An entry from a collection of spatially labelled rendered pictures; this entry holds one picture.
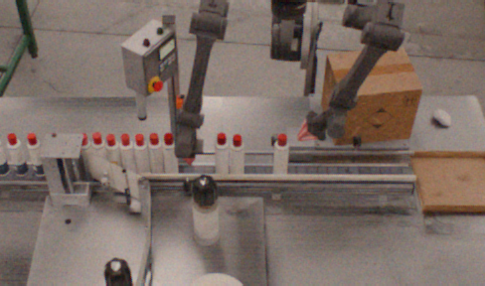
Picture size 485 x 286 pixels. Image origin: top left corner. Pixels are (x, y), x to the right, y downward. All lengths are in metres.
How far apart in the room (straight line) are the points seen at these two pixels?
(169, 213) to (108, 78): 1.95
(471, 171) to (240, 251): 0.96
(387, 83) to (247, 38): 2.03
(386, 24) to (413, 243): 0.87
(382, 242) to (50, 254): 1.15
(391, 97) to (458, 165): 0.39
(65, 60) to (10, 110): 1.52
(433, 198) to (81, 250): 1.28
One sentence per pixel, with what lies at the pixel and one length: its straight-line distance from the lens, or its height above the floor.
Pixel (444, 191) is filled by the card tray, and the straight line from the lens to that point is 2.84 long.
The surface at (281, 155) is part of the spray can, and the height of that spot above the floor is 1.01.
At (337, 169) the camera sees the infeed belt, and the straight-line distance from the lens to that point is 2.77.
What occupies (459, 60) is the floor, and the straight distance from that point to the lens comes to 4.71.
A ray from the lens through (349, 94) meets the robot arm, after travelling 2.40.
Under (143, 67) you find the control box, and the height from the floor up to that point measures 1.42.
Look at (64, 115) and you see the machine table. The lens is 3.08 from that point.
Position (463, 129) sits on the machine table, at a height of 0.83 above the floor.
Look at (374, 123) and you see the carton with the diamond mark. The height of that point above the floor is 0.96.
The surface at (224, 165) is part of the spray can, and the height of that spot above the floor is 0.95.
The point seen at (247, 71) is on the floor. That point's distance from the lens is 4.42.
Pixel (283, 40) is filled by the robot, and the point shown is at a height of 1.19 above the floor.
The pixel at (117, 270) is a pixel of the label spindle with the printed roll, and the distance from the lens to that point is 2.14.
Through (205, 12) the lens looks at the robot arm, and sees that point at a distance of 2.15.
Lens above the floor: 2.97
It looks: 45 degrees down
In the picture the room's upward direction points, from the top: 5 degrees counter-clockwise
